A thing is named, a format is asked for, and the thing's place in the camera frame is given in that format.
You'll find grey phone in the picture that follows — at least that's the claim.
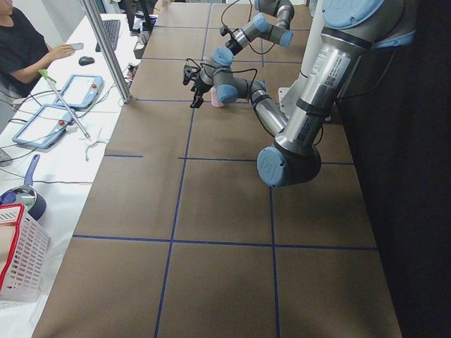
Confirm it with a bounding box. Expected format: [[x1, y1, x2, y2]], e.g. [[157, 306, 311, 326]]
[[70, 43, 84, 50]]

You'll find person in black shirt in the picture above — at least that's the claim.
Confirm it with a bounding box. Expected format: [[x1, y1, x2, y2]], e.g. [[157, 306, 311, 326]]
[[1, 1, 75, 98]]

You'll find blue teach pendant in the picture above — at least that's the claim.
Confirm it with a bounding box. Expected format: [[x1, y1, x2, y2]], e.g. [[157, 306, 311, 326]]
[[59, 74, 104, 109], [12, 104, 73, 149]]

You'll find red white plastic basket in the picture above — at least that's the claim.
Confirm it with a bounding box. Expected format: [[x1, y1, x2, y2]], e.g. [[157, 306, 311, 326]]
[[1, 204, 50, 304]]

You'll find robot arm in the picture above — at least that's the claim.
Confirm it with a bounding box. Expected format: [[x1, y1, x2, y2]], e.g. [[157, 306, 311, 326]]
[[221, 1, 295, 55], [183, 1, 418, 187]]

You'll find black computer mouse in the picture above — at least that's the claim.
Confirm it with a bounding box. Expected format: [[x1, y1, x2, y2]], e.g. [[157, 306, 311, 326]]
[[78, 56, 95, 66]]

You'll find aluminium frame post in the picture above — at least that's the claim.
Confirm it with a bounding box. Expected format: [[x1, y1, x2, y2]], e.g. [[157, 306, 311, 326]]
[[80, 0, 132, 104]]

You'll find blue saucepan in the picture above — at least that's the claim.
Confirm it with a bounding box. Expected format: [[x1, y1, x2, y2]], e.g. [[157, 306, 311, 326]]
[[1, 154, 47, 220]]

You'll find blue teach pendant near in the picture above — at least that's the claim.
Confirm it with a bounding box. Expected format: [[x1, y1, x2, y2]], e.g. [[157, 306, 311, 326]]
[[12, 104, 73, 149]]

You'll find pink mesh pen holder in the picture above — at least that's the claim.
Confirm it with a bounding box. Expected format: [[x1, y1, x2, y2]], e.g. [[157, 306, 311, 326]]
[[210, 87, 225, 108]]

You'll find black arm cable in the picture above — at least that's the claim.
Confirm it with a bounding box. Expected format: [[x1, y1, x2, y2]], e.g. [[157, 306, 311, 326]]
[[185, 58, 258, 89]]

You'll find blue teach pendant far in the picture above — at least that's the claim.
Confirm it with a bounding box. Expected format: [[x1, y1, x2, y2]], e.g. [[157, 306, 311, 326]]
[[59, 74, 104, 109]]

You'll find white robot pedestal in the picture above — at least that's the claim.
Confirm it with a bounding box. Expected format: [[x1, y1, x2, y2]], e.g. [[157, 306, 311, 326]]
[[278, 0, 324, 118]]

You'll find black keyboard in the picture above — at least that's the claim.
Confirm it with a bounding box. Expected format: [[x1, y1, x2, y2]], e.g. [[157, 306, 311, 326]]
[[102, 20, 121, 51]]

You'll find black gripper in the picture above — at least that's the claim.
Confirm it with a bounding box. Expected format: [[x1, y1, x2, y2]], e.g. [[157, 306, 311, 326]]
[[225, 37, 243, 55], [190, 72, 212, 108]]

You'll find grabber stick green handle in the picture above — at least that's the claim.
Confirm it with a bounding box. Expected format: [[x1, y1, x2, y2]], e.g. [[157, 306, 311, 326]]
[[38, 69, 92, 141]]

